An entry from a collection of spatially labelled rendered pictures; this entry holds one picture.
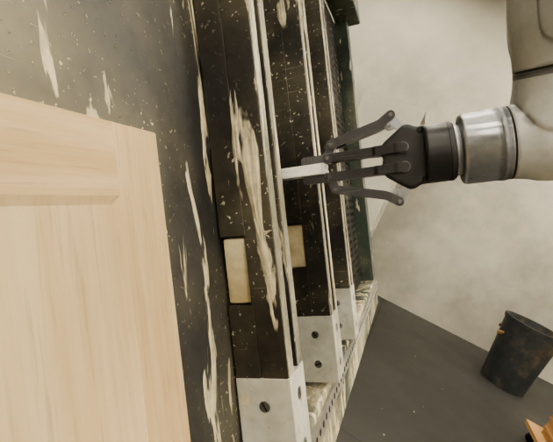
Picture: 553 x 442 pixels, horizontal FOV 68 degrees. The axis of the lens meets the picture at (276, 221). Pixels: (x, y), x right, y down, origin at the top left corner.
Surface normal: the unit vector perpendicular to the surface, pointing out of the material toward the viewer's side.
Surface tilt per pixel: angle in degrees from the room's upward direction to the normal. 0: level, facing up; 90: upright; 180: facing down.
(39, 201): 85
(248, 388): 90
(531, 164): 134
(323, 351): 90
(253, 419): 90
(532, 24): 123
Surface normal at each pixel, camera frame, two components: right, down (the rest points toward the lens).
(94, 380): 0.94, -0.10
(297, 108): -0.31, 0.05
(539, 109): -0.73, 0.00
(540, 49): -0.80, 0.38
